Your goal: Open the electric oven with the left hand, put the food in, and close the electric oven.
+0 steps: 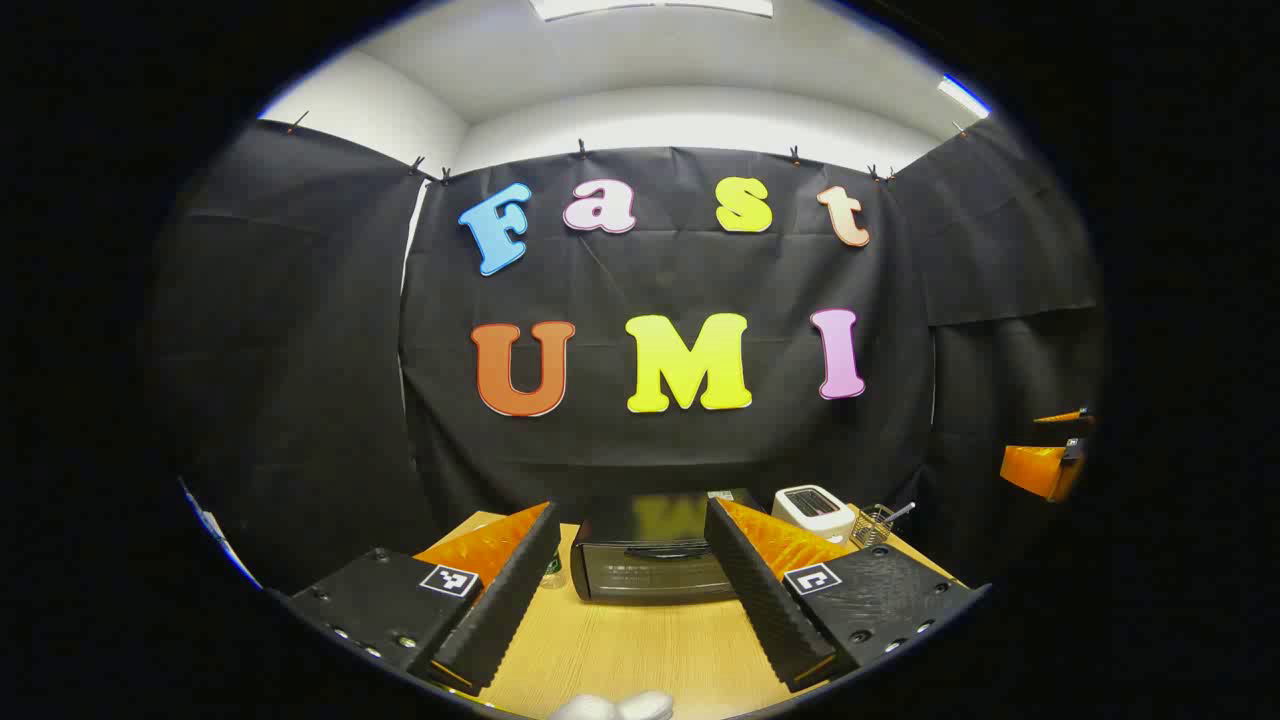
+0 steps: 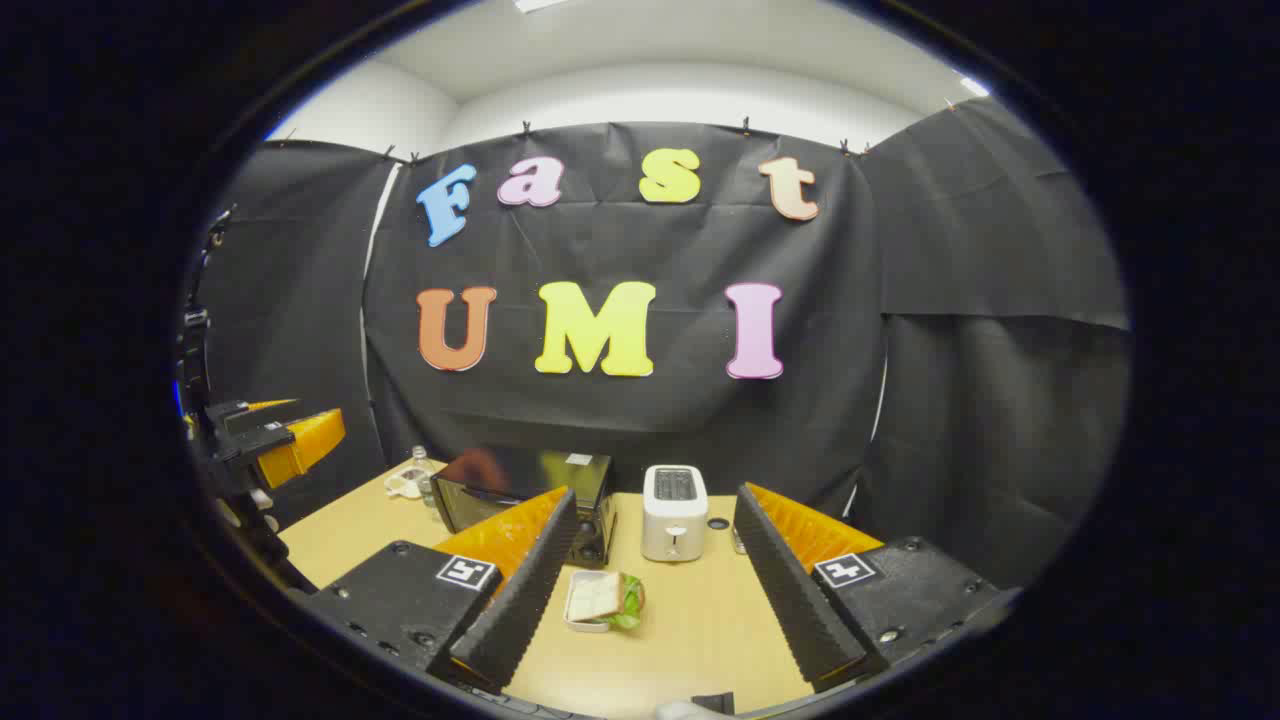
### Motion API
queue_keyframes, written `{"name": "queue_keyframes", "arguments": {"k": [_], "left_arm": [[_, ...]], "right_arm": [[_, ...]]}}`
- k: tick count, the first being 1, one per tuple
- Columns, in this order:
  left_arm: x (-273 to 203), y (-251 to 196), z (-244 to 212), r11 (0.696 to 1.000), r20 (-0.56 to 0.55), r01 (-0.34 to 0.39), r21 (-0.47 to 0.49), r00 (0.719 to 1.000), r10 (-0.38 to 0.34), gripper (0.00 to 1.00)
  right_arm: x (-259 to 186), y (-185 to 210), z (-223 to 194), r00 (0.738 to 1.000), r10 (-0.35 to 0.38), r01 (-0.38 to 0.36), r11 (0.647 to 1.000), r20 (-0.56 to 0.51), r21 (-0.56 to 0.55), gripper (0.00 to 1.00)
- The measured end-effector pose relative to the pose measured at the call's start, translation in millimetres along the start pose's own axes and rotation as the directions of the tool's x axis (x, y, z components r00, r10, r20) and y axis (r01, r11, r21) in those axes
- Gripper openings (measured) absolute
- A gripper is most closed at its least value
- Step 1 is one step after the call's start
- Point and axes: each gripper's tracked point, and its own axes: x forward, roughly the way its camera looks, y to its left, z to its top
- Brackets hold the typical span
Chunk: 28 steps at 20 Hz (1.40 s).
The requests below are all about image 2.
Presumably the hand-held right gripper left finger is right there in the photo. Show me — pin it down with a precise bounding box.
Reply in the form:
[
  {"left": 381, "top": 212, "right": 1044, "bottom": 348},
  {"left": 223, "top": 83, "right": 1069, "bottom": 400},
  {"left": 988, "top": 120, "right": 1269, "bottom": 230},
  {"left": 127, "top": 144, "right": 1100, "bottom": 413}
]
[{"left": 300, "top": 487, "right": 581, "bottom": 693}]

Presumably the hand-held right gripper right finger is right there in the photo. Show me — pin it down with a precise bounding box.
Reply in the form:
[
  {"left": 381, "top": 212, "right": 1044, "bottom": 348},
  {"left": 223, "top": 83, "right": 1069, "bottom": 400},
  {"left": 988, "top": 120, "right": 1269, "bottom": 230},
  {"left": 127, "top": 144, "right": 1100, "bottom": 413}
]
[{"left": 733, "top": 482, "right": 1021, "bottom": 693}]

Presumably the white rectangular dish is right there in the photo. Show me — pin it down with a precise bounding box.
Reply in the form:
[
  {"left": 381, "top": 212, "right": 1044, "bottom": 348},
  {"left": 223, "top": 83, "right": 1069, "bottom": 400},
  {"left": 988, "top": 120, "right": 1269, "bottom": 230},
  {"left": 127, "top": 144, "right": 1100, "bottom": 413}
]
[{"left": 563, "top": 570, "right": 629, "bottom": 634}]

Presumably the white toaster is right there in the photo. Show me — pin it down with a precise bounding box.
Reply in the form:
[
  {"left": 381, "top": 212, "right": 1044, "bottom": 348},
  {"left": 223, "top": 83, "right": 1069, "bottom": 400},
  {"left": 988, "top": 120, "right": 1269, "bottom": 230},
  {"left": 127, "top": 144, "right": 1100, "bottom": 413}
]
[{"left": 641, "top": 464, "right": 709, "bottom": 563}]

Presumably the black electric oven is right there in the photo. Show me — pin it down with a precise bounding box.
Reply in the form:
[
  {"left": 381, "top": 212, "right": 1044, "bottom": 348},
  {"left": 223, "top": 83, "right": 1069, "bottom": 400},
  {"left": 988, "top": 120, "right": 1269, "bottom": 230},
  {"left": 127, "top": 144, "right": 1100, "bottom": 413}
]
[{"left": 432, "top": 447, "right": 618, "bottom": 569}]

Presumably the lettuce sandwich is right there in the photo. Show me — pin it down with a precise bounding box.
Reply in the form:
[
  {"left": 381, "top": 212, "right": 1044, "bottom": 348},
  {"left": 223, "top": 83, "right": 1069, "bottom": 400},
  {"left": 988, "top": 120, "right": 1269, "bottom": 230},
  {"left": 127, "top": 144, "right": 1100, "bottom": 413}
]
[{"left": 569, "top": 572, "right": 646, "bottom": 631}]

